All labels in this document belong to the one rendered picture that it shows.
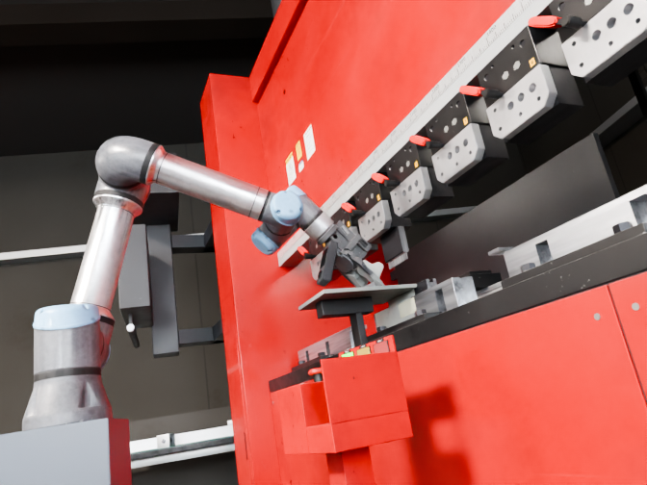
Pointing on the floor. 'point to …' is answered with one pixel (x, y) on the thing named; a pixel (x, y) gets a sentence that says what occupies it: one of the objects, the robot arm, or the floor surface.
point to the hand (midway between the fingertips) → (375, 291)
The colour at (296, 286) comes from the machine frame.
